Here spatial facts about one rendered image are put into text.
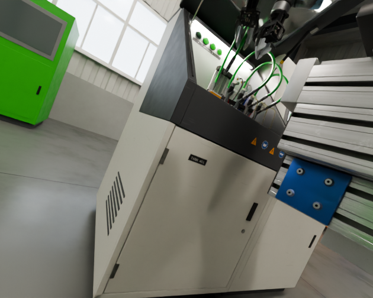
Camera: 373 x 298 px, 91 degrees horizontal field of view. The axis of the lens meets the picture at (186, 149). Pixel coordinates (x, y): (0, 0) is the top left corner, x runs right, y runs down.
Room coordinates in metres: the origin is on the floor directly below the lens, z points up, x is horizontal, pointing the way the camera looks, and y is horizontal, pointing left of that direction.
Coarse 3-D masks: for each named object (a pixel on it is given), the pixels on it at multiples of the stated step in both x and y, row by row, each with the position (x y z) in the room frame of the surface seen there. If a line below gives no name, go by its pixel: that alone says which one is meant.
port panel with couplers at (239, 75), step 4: (240, 72) 1.36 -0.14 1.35; (236, 76) 1.36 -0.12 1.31; (240, 76) 1.37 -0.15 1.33; (244, 76) 1.39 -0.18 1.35; (236, 80) 1.36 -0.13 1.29; (240, 80) 1.38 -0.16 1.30; (244, 80) 1.39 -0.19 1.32; (240, 84) 1.39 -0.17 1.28; (248, 84) 1.38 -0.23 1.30; (236, 88) 1.38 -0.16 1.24; (236, 92) 1.38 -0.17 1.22; (232, 96) 1.37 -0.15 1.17; (236, 96) 1.39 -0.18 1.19
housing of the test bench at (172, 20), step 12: (168, 24) 1.33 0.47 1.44; (168, 36) 1.18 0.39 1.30; (156, 60) 1.23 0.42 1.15; (144, 84) 1.29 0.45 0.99; (144, 96) 1.14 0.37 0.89; (132, 108) 1.38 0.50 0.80; (132, 120) 1.21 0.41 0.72; (120, 144) 1.27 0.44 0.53; (108, 168) 1.34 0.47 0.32; (108, 180) 1.17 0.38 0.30
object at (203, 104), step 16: (192, 96) 0.65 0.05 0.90; (208, 96) 0.68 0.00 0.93; (192, 112) 0.66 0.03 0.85; (208, 112) 0.69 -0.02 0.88; (224, 112) 0.72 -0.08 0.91; (240, 112) 0.76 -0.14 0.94; (192, 128) 0.68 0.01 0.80; (208, 128) 0.71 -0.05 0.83; (224, 128) 0.74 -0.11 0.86; (240, 128) 0.78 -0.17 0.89; (256, 128) 0.81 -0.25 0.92; (224, 144) 0.75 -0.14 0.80; (240, 144) 0.79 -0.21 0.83; (256, 144) 0.83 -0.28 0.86; (272, 144) 0.88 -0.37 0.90; (256, 160) 0.86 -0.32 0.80; (272, 160) 0.90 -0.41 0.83
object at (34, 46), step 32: (0, 0) 2.11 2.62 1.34; (32, 0) 2.24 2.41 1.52; (0, 32) 2.15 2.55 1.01; (32, 32) 2.28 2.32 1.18; (64, 32) 2.43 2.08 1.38; (0, 64) 2.20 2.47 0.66; (32, 64) 2.34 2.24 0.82; (64, 64) 2.84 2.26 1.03; (0, 96) 2.25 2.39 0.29; (32, 96) 2.39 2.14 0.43
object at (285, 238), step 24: (264, 72) 1.38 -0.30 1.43; (288, 72) 1.30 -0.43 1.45; (264, 216) 0.97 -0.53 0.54; (288, 216) 1.06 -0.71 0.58; (264, 240) 1.01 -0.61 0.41; (288, 240) 1.12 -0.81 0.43; (312, 240) 1.25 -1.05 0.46; (240, 264) 0.97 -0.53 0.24; (264, 264) 1.06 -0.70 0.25; (288, 264) 1.18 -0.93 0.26; (240, 288) 1.01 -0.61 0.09; (264, 288) 1.12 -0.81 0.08
